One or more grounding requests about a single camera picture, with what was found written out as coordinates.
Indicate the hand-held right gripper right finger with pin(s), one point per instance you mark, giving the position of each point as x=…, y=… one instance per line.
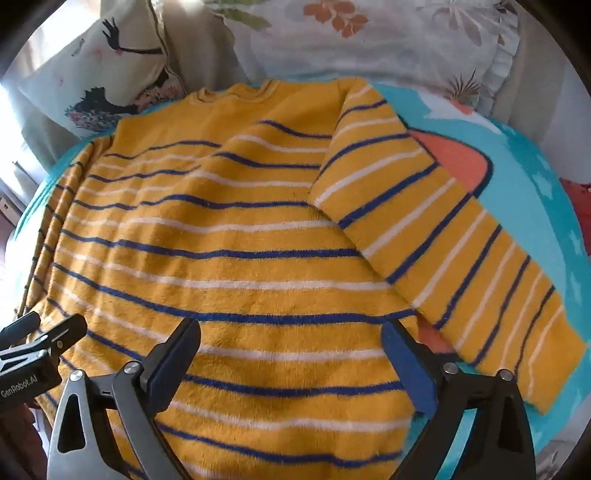
x=411, y=364

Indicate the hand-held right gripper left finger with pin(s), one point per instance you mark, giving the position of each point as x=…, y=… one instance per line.
x=171, y=364

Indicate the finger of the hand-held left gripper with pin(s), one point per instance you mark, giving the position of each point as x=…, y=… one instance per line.
x=62, y=333
x=21, y=325

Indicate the yellow striped sweater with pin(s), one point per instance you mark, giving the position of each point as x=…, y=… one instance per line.
x=240, y=258

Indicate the teal printed blanket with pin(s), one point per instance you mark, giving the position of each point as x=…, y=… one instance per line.
x=517, y=175

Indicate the red cloth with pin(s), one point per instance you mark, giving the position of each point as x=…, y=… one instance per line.
x=577, y=207

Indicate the cream bird print pillow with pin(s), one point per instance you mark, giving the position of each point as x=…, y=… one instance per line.
x=99, y=78

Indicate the white floral pillow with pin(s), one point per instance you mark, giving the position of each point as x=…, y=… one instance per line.
x=369, y=37

